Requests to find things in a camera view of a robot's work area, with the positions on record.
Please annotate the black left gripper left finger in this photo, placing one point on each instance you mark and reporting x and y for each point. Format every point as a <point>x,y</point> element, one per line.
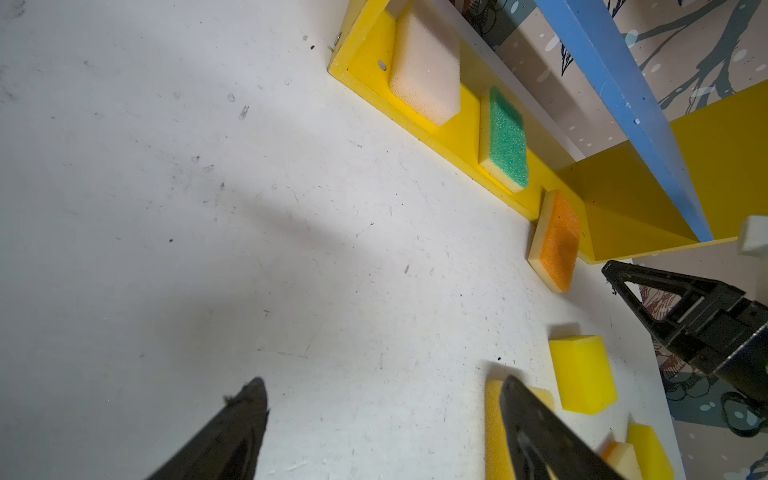
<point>228,446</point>

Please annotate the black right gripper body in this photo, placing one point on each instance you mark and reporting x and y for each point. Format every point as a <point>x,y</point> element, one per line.
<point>735,354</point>

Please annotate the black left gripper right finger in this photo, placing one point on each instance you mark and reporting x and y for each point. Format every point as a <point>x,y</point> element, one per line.
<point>540,444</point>

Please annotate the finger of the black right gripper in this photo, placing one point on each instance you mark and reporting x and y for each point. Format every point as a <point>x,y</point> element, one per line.
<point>659,298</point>

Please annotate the orange scouring sponge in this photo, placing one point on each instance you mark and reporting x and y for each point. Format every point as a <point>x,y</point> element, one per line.
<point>554,249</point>

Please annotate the green scouring sponge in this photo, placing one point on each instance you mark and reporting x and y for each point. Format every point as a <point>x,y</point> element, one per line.
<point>502,141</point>

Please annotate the pale pink sponge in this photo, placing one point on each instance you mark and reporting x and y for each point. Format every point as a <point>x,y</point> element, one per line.
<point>425,69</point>

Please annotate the yellow wooden shelf unit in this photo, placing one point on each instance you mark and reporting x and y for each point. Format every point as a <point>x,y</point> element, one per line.
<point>623,210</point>

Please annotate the yellow rectangular sponge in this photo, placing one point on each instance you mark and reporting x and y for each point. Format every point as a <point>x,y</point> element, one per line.
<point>498,464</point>

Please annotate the small bright yellow sponge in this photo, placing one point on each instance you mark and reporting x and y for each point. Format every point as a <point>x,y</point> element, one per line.
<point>583,373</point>

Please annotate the cream beige sponge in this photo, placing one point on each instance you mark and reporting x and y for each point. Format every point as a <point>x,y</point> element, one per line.
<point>621,457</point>

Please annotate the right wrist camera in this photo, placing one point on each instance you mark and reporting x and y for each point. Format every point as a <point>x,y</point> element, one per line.
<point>753,237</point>

